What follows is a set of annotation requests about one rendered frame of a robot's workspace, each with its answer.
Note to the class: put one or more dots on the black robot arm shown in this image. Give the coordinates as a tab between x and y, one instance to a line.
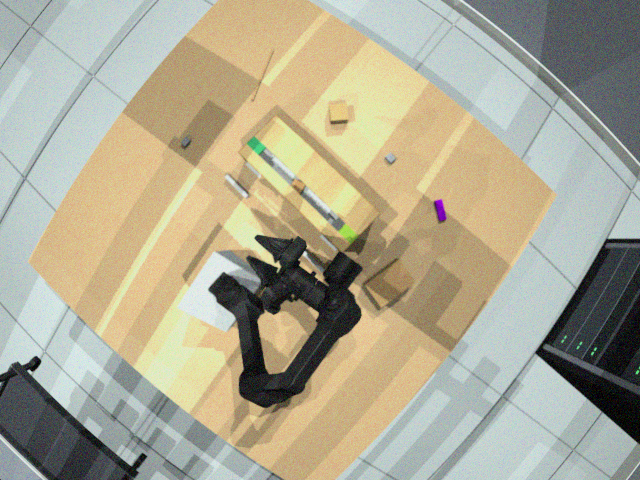
338	314

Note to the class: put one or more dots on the purple rectangular block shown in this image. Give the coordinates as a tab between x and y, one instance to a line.
440	209

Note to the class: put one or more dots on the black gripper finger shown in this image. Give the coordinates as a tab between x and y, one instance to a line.
264	270
275	246

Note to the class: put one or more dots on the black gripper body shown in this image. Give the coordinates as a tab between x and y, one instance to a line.
289	262

